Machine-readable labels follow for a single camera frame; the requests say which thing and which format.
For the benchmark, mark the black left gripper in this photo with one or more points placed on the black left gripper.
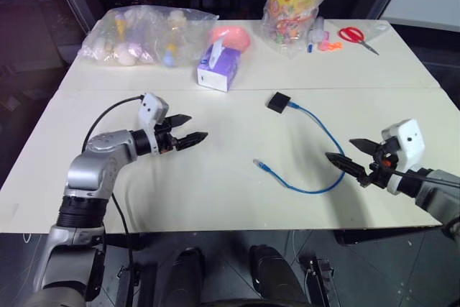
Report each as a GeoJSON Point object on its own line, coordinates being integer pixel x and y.
{"type": "Point", "coordinates": [166, 140]}

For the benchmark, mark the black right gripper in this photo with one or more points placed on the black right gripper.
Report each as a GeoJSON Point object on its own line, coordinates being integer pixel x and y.
{"type": "Point", "coordinates": [380, 174]}

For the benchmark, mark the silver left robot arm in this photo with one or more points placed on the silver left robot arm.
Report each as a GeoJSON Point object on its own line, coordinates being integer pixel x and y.
{"type": "Point", "coordinates": [91, 174]}

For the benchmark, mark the black adapter box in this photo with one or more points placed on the black adapter box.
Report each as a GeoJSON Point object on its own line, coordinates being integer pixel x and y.
{"type": "Point", "coordinates": [278, 103]}

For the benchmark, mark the purple white tissue box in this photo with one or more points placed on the purple white tissue box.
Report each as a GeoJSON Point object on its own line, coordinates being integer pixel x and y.
{"type": "Point", "coordinates": [217, 69]}

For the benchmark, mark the blue yellow small toy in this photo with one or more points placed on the blue yellow small toy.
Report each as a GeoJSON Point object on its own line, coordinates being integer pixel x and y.
{"type": "Point", "coordinates": [169, 57]}

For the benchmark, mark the white toy egg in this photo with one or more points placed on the white toy egg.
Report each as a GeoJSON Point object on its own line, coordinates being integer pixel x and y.
{"type": "Point", "coordinates": [127, 58]}

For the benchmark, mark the clear plastic bag of toys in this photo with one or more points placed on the clear plastic bag of toys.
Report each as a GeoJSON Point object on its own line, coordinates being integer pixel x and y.
{"type": "Point", "coordinates": [151, 34]}

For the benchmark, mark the pink plastic bowl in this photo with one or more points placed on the pink plastic bowl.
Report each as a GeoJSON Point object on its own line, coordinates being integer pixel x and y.
{"type": "Point", "coordinates": [235, 37]}

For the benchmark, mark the pink small clip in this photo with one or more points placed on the pink small clip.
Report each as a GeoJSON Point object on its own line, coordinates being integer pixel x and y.
{"type": "Point", "coordinates": [325, 47]}

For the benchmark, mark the blue capped marker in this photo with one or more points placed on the blue capped marker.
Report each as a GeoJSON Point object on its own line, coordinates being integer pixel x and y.
{"type": "Point", "coordinates": [310, 46]}

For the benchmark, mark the yellow toy cone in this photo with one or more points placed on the yellow toy cone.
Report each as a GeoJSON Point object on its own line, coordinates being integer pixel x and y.
{"type": "Point", "coordinates": [121, 26]}

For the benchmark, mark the candy jar orange lid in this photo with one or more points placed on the candy jar orange lid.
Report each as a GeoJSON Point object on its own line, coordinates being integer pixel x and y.
{"type": "Point", "coordinates": [287, 44]}

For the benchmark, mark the small clear bottle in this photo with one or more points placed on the small clear bottle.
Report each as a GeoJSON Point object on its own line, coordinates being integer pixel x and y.
{"type": "Point", "coordinates": [317, 30]}

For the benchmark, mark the dark rounded shape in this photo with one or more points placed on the dark rounded shape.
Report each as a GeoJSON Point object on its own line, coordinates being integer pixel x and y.
{"type": "Point", "coordinates": [188, 274]}
{"type": "Point", "coordinates": [275, 274]}

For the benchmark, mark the yellow-lidded candy jar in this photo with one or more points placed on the yellow-lidded candy jar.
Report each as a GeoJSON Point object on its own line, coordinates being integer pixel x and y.
{"type": "Point", "coordinates": [293, 1]}

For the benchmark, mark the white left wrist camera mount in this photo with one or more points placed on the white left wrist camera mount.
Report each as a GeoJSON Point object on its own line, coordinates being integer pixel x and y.
{"type": "Point", "coordinates": [154, 107]}

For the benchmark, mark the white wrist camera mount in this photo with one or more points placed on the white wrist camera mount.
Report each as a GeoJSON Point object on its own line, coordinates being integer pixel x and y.
{"type": "Point", "coordinates": [409, 141]}
{"type": "Point", "coordinates": [154, 107]}

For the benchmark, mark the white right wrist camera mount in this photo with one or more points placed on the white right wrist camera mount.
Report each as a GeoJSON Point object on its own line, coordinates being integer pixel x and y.
{"type": "Point", "coordinates": [409, 141]}

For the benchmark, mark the black table stand bracket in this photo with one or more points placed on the black table stand bracket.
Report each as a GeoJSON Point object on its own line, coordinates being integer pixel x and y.
{"type": "Point", "coordinates": [320, 278]}
{"type": "Point", "coordinates": [125, 283]}

